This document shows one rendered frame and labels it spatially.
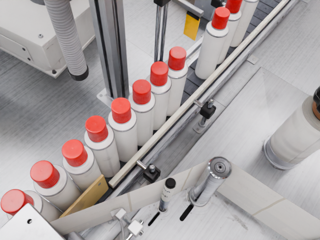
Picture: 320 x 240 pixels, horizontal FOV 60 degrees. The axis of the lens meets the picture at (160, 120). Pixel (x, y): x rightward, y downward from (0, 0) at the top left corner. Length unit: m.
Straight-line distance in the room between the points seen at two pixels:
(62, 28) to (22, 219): 0.25
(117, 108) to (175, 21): 0.58
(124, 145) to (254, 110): 0.36
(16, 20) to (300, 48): 0.84
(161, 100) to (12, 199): 0.31
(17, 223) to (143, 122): 0.29
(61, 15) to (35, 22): 0.42
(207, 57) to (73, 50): 0.36
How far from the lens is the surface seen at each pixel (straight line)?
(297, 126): 0.58
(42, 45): 0.76
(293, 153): 0.64
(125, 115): 0.46
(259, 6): 1.04
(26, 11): 0.87
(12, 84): 0.88
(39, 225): 0.36
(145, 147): 0.61
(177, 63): 0.54
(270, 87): 0.81
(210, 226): 0.62
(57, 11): 0.41
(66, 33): 0.43
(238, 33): 0.83
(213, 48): 0.68
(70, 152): 0.44
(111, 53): 0.61
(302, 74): 0.96
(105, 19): 0.55
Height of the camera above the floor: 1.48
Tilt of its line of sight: 61 degrees down
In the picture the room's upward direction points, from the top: 7 degrees clockwise
